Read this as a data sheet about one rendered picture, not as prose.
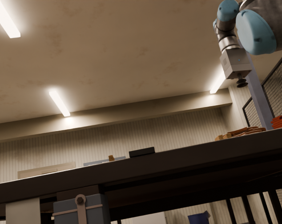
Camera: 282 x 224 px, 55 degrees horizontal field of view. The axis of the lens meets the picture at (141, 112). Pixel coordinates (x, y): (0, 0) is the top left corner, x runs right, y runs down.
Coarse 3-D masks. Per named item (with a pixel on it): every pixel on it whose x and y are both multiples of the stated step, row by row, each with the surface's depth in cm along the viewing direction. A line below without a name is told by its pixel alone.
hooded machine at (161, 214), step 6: (138, 216) 544; (144, 216) 544; (150, 216) 543; (156, 216) 543; (162, 216) 543; (132, 222) 541; (138, 222) 540; (144, 222) 540; (150, 222) 540; (156, 222) 539; (162, 222) 539
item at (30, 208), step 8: (24, 200) 78; (32, 200) 78; (8, 208) 78; (16, 208) 78; (24, 208) 78; (32, 208) 78; (8, 216) 77; (16, 216) 77; (24, 216) 77; (32, 216) 77; (40, 216) 77
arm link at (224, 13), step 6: (228, 0) 103; (234, 0) 102; (222, 6) 102; (228, 6) 102; (234, 6) 101; (222, 12) 102; (228, 12) 101; (234, 12) 101; (222, 18) 104; (228, 18) 103; (234, 18) 104; (216, 24) 112; (222, 24) 107; (228, 24) 106; (234, 24) 108; (222, 30) 110; (228, 30) 110
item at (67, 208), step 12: (60, 192) 77; (72, 192) 77; (84, 192) 77; (96, 192) 77; (60, 204) 75; (72, 204) 75; (84, 204) 74; (96, 204) 74; (108, 204) 83; (60, 216) 74; (72, 216) 74; (84, 216) 73; (96, 216) 73; (108, 216) 79
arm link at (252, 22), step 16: (256, 0) 65; (272, 0) 63; (240, 16) 67; (256, 16) 63; (272, 16) 62; (240, 32) 71; (256, 32) 63; (272, 32) 62; (256, 48) 66; (272, 48) 65
